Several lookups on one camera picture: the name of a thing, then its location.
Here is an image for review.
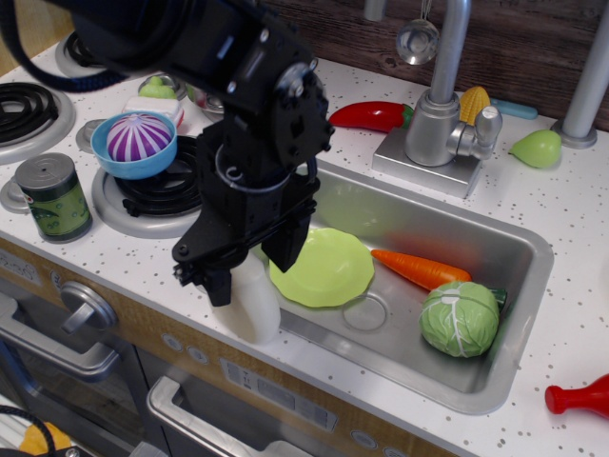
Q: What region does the front right stove burner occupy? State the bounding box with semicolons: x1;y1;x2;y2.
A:
91;136;201;239

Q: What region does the red toy bottle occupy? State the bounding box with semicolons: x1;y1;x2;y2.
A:
544;374;608;419

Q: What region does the blue bowl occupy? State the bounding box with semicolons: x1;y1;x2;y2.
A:
90;111;177;180

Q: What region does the orange toy carrot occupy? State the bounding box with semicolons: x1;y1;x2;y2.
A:
370;249;472;290

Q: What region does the purple striped onion ball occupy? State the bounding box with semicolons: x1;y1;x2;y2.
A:
107;113;173;162

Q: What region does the back left stove burner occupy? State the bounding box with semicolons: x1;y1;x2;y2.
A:
55;31;106;77

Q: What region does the cream detergent bottle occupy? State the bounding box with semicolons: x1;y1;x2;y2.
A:
213;252;281;345

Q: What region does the silver toy faucet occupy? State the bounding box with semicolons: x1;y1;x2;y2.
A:
372;1;502;198

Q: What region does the light green plate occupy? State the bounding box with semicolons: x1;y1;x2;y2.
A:
269;228;375;308

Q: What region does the yellow toy corn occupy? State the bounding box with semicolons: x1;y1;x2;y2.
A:
460;86;491;126

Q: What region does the green toy pear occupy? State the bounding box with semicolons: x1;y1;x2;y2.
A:
509;129;561;169

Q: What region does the front left stove burner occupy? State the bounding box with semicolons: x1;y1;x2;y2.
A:
1;82;75;165

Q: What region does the green label tin can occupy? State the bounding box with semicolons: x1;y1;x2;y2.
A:
14;152;92;244

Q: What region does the green toy cabbage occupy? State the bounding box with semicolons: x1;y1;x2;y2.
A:
419;281;500;358

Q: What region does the light blue toy utensil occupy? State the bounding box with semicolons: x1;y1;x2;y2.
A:
490;98;539;120

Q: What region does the hanging silver ladle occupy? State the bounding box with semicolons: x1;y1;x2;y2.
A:
396;1;440;66

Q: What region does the red toy chili pepper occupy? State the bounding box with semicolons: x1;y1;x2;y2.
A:
329;101;414;133

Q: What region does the silver sink basin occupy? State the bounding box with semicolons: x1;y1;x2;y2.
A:
251;164;554;414

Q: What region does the grey support post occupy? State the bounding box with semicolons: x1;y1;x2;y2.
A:
551;6;608;149

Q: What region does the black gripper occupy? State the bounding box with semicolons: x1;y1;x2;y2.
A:
172;121;322;307

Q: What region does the silver oven knob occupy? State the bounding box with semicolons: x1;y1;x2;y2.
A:
60;281;118;334

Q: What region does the small green toy vegetable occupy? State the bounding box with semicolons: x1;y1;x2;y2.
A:
138;76;177;100

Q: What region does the yellow black object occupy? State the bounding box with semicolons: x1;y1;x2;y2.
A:
1;405;72;456

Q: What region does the silver oven door handle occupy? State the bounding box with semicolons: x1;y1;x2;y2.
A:
1;293;121;382

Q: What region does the white toy sponge block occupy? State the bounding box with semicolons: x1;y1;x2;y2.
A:
122;96;185;128

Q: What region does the silver pot with lid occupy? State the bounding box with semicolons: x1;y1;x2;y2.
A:
186;84;224;114

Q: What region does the stove burner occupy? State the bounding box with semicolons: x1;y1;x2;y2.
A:
1;82;75;165
91;136;201;239
55;31;106;77

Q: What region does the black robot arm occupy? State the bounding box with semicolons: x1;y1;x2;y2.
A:
1;1;334;307

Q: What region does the silver dishwasher handle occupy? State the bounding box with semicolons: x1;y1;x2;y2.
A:
147;376;308;456

